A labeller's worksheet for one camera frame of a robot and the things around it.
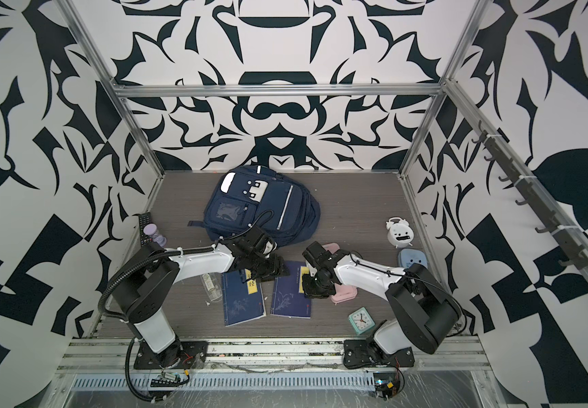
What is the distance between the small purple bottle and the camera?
3.05 ft

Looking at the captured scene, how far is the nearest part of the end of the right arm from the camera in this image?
2.12ft

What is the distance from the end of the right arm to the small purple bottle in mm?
562
